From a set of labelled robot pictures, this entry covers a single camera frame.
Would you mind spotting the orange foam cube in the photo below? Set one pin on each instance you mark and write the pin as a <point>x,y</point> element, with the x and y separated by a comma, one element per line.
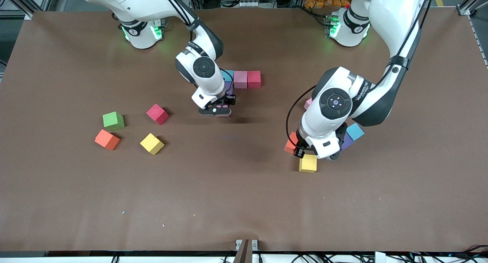
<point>290,144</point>
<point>106,140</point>

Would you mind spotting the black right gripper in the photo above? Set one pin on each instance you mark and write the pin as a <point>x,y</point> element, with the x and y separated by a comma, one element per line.
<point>230,100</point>

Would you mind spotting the green foam cube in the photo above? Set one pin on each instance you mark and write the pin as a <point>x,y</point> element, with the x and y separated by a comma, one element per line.
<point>113,120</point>

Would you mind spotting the red foam cube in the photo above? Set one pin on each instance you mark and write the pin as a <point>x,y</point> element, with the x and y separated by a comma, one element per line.
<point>157,114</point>
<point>254,80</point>

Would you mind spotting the pink foam cube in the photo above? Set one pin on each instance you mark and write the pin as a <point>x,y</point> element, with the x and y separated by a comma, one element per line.
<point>308,103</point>
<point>240,80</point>

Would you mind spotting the aluminium frame profile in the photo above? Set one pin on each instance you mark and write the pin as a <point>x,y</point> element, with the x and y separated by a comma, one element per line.
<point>28,14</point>
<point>466,9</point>

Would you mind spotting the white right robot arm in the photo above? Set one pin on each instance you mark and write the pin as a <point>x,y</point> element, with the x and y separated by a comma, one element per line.
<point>204,72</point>

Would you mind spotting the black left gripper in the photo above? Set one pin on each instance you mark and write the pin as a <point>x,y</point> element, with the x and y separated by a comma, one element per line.
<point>340,135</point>

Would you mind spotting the purple foam cube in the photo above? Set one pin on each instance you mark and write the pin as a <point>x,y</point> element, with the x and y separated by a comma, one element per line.
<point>347,141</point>
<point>229,88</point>

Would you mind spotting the yellow foam cube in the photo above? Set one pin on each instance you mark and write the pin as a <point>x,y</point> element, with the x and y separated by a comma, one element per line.
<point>307,164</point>
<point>151,144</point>

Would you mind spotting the brown table mat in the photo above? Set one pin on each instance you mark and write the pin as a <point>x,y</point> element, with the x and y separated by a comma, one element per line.
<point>244,202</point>

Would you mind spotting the blue foam cube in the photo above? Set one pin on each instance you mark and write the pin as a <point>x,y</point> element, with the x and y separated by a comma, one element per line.
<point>356,132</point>
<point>228,75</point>

